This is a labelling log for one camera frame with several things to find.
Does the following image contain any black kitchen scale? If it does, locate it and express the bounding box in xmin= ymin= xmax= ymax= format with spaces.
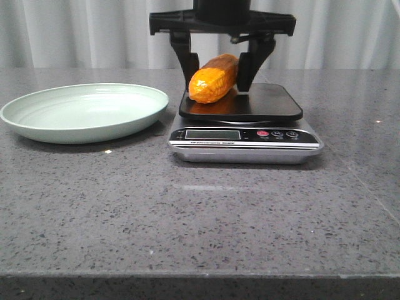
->
xmin=168 ymin=83 xmax=324 ymax=164

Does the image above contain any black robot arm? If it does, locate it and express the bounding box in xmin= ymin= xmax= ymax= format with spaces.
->
xmin=149 ymin=1 xmax=296 ymax=91

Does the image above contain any pale green plate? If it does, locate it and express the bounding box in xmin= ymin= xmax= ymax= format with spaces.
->
xmin=1 ymin=83 xmax=169 ymax=144

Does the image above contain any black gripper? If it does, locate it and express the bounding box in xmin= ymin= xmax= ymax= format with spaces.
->
xmin=149 ymin=9 xmax=296 ymax=92

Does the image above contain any orange corn cob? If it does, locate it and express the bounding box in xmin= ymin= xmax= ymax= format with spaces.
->
xmin=189 ymin=54 xmax=239 ymax=104

